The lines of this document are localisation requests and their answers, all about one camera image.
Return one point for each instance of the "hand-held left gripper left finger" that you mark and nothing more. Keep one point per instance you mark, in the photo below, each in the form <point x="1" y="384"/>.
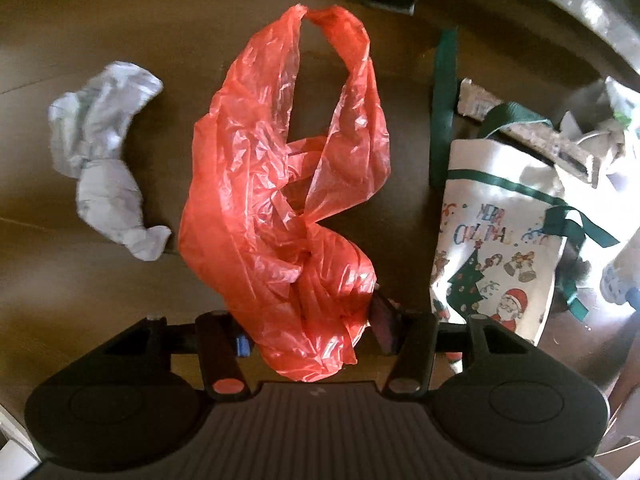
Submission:
<point x="243" y="347"/>

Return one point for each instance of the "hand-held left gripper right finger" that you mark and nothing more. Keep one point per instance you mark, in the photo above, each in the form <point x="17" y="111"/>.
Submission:
<point x="385" y="325"/>

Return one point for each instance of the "red plastic bag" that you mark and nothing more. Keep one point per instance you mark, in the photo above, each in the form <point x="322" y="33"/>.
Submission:
<point x="260" y="210"/>

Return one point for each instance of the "crumpled white plastic bag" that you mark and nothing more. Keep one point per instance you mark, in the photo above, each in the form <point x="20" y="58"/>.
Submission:
<point x="100" y="160"/>

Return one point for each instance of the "white blue-print wrapper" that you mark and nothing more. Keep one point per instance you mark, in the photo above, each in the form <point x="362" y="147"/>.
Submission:
<point x="620" y="275"/>

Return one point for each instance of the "torn cardboard piece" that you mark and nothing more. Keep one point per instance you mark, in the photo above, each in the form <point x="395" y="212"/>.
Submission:
<point x="550" y="147"/>
<point x="477" y="100"/>

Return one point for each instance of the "white green packet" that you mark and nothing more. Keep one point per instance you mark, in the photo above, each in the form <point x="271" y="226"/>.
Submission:
<point x="625" y="105"/>

